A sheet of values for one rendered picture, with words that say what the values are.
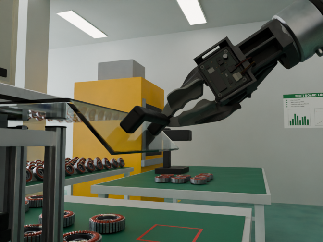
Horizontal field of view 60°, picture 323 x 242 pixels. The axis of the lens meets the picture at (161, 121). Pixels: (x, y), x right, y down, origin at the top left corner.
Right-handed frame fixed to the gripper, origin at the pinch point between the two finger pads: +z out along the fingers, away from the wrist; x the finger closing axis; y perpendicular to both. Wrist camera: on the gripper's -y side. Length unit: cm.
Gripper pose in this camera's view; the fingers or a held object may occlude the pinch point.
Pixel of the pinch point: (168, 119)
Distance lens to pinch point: 45.2
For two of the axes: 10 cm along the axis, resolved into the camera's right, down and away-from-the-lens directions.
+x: 4.7, 8.5, -2.3
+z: -8.2, 5.2, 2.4
